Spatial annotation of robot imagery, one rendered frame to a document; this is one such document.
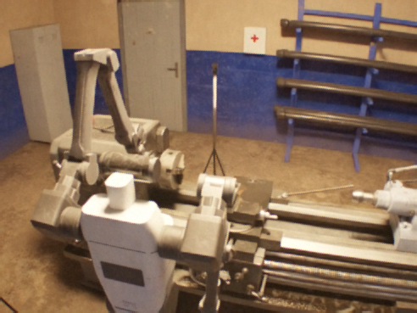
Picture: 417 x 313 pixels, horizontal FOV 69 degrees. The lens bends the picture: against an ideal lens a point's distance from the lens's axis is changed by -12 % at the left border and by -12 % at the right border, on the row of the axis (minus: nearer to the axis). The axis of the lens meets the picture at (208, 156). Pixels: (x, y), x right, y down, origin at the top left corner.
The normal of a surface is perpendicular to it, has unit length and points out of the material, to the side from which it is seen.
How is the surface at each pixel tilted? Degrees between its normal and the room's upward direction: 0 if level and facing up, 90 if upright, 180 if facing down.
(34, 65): 90
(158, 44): 90
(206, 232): 30
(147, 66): 90
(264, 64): 90
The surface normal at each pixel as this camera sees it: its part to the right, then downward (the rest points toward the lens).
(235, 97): -0.29, 0.44
